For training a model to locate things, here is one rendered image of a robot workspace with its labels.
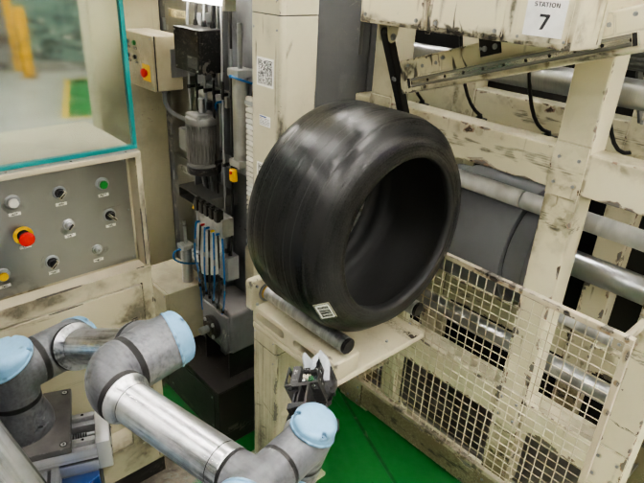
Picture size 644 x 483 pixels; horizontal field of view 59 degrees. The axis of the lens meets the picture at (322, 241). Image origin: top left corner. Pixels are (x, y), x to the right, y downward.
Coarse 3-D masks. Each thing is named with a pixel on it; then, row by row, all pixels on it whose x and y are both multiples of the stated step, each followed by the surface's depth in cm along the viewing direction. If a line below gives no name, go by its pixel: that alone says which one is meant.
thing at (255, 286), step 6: (258, 276) 166; (246, 282) 164; (252, 282) 163; (258, 282) 164; (246, 288) 165; (252, 288) 164; (258, 288) 165; (246, 294) 166; (252, 294) 164; (258, 294) 166; (246, 300) 167; (252, 300) 165; (258, 300) 167; (264, 300) 168; (246, 306) 168; (252, 306) 166
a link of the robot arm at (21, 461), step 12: (0, 432) 79; (0, 444) 78; (12, 444) 80; (0, 456) 78; (12, 456) 80; (24, 456) 82; (0, 468) 78; (12, 468) 79; (24, 468) 81; (0, 480) 78; (12, 480) 79; (24, 480) 80; (36, 480) 82
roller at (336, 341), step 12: (264, 288) 166; (276, 300) 162; (288, 312) 158; (300, 312) 155; (312, 324) 152; (324, 336) 148; (336, 336) 146; (348, 336) 146; (336, 348) 146; (348, 348) 145
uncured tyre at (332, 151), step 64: (320, 128) 131; (384, 128) 128; (256, 192) 135; (320, 192) 122; (384, 192) 174; (448, 192) 150; (256, 256) 140; (320, 256) 125; (384, 256) 174; (320, 320) 139; (384, 320) 150
